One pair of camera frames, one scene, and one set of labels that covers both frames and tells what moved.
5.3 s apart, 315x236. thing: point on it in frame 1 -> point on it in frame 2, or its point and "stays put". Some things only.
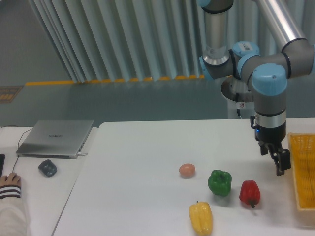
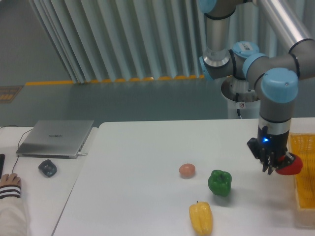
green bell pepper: (219, 183) stays put
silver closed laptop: (55, 138) stays put
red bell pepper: (250, 192) -> (294, 168)
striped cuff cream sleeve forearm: (14, 221) stays put
